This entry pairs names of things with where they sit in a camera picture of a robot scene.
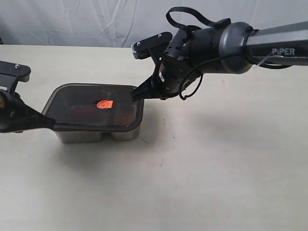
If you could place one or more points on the dark transparent lunch box lid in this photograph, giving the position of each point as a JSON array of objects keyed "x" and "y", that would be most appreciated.
[{"x": 71, "y": 95}]

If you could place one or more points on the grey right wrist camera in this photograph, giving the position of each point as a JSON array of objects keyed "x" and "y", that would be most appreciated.
[{"x": 154, "y": 45}]

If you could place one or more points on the grey-blue backdrop cloth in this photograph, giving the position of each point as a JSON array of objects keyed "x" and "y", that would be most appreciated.
[{"x": 118, "y": 23}]

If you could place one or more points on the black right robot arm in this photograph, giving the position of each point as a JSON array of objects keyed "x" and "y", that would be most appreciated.
[{"x": 226, "y": 48}]

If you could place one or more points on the yellow toy cheese wedge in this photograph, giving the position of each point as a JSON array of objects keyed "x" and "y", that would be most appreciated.
[{"x": 124, "y": 119}]

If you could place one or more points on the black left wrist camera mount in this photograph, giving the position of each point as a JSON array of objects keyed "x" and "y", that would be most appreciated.
[{"x": 11, "y": 74}]

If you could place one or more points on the stainless steel lunch box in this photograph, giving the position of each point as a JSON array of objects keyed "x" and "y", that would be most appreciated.
[{"x": 96, "y": 137}]

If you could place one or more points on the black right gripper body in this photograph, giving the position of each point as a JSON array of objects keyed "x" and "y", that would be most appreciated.
[{"x": 165, "y": 81}]

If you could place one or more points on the red toy sausage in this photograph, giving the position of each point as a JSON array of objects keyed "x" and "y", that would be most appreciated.
[{"x": 84, "y": 111}]

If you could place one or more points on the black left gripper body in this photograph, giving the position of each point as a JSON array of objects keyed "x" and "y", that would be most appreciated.
[{"x": 16, "y": 116}]

